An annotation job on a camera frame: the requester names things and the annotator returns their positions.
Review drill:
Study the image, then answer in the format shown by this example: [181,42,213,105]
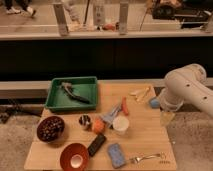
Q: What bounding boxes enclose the dark bowl with beads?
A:
[37,116,65,142]

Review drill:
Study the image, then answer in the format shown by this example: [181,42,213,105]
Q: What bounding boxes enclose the red bowl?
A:
[60,143,89,171]

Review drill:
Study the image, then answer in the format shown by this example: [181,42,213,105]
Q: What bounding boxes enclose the blue sponge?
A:
[107,143,126,169]

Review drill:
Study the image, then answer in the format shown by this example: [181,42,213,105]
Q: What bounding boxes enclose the black remote control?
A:
[88,134,106,157]

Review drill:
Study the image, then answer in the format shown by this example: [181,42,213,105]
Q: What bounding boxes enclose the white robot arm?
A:
[157,64,213,126]

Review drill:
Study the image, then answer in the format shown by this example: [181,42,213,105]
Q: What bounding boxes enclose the orange carrot toy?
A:
[121,97,129,116]

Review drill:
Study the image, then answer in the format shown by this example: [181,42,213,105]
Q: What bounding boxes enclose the pale yellow clip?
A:
[130,87,150,102]

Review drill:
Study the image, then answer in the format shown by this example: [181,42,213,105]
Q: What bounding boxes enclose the small dark patterned cup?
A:
[79,114,92,130]

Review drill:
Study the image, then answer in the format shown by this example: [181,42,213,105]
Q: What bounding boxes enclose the white cup in red bowl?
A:
[70,154,83,168]

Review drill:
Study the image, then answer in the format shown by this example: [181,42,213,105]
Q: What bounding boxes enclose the green plastic tray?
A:
[45,76,98,112]

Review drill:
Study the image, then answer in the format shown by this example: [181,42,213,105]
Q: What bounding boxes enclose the orange fruit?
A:
[92,118,105,134]

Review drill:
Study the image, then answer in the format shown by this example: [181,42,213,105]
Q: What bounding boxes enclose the blue small cup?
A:
[149,97,160,109]

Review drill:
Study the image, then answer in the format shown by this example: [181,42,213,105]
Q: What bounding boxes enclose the silver metal fork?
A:
[129,153,166,164]

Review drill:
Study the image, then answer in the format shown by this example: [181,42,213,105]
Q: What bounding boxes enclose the dark tool in tray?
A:
[61,82,90,104]

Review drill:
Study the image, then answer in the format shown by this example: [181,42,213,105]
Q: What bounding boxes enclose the white plastic cup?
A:
[113,116,129,135]

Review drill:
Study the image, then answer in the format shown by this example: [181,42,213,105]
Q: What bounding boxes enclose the blue handled scraper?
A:
[101,104,121,125]

